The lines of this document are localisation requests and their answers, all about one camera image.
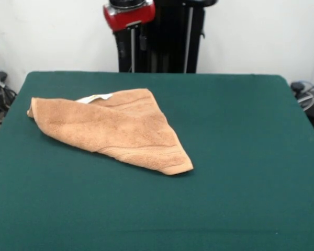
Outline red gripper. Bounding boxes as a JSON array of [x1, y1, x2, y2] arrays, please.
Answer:
[[103, 0, 156, 60]]

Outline tan terry towel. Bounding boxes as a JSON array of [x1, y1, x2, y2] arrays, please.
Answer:
[[26, 88, 194, 176]]

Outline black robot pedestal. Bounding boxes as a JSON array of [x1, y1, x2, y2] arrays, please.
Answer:
[[110, 0, 219, 74]]

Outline dark green table cloth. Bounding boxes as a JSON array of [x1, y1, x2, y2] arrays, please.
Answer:
[[0, 71, 314, 251]]

